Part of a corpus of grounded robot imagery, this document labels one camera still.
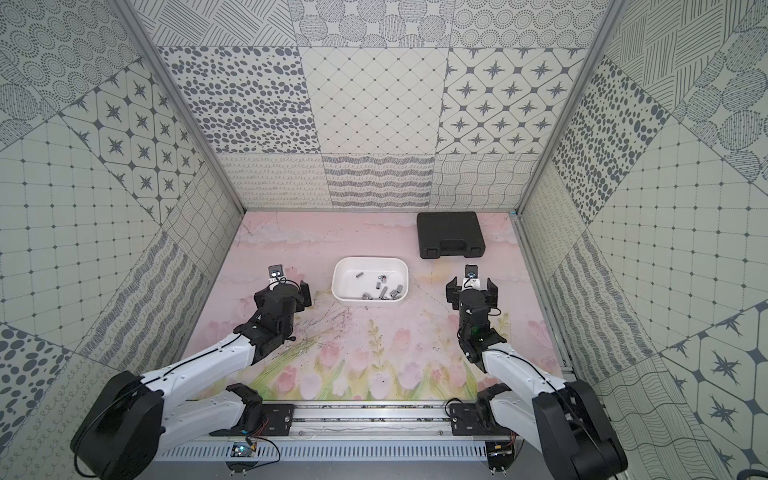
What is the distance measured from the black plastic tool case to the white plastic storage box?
0.13 meters

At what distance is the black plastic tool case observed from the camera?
1.06 m

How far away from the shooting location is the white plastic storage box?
96 cm
